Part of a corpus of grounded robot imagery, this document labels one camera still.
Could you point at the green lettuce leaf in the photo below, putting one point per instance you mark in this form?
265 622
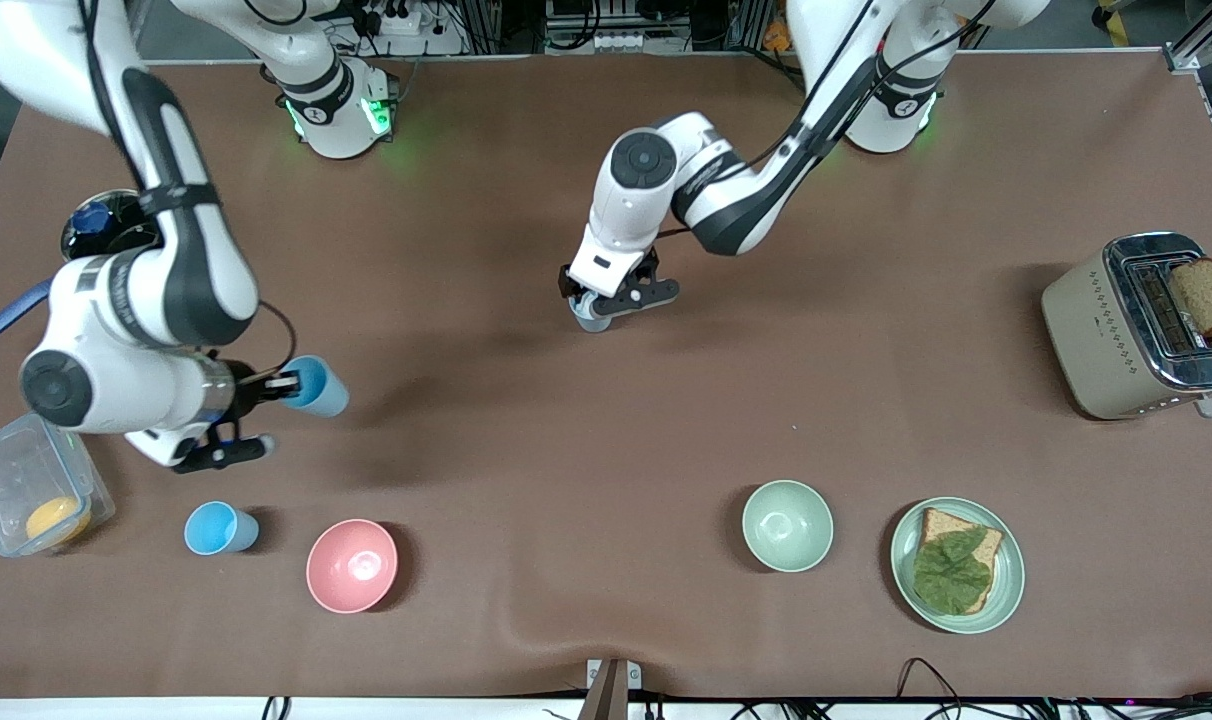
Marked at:
951 572

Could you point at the pale green bowl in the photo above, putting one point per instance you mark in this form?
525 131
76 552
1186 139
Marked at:
787 526

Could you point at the clear plastic food container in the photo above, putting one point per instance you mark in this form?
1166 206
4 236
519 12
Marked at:
21 470

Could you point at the yellow orange fruit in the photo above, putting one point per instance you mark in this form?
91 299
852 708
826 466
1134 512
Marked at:
54 520

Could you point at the aluminium frame profile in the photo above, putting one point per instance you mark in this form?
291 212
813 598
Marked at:
1201 45

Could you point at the orange snack packets heap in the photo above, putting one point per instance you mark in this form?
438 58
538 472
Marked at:
778 38

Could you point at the pink bowl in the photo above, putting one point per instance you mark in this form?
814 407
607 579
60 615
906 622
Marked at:
351 565

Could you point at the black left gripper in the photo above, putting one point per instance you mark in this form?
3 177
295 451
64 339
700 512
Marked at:
564 284

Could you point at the toasted brown bread slice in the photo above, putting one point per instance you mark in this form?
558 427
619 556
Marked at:
1206 295

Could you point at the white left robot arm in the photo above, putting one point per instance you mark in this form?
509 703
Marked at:
726 200

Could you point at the pale green plate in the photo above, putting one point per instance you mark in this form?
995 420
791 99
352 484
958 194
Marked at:
1011 580

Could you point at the white power strip with plugs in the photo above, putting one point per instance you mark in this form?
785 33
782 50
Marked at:
396 20

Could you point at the metal table clamp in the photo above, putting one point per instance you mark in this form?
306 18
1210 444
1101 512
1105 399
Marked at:
613 690

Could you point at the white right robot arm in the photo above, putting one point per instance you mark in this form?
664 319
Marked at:
186 270

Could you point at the pale blue plastic cup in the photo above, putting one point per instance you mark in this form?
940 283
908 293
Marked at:
590 322

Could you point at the beige chrome toaster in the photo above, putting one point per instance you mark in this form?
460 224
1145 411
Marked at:
1086 340

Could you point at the small white power strip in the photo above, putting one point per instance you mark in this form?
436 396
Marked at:
619 42

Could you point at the glass lid blue knob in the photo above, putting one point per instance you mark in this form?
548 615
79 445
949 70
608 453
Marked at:
91 218

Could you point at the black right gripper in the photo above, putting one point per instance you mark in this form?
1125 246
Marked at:
247 391

